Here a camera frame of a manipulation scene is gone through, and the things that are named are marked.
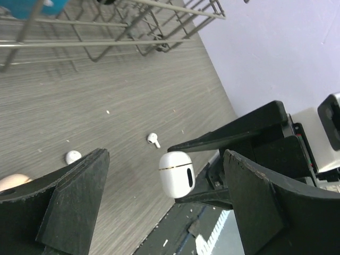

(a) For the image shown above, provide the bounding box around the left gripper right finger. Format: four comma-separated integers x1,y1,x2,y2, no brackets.
224,150,339,254

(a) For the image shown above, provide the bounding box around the beige charging case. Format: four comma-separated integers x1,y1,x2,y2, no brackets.
0,174,32,192

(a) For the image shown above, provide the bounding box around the grey wire dish rack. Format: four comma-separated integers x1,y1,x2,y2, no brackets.
1,1,226,72

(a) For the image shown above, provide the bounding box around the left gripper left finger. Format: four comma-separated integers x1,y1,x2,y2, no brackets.
1,148,110,254

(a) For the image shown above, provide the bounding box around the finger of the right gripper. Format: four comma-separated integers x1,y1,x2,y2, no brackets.
175,189,233,210

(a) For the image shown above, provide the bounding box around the white slotted cable duct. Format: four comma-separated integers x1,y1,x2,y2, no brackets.
195,210,232,255

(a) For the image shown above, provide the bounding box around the white earbud far left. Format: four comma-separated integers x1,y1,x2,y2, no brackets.
65,150,82,165

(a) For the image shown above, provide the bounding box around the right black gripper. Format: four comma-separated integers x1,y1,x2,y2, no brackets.
167,100,317,186

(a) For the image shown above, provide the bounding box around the white charging case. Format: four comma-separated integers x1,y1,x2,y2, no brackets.
159,151,196,199

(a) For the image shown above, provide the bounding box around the blue plate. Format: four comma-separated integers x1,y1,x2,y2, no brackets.
7,0,69,20

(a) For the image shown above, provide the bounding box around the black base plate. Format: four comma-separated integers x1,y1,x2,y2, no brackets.
134,205,223,254

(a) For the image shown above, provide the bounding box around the white earbud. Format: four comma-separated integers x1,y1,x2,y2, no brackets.
147,133,160,149
65,150,82,165

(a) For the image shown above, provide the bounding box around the white earbud right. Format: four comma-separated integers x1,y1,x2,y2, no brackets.
147,133,160,149

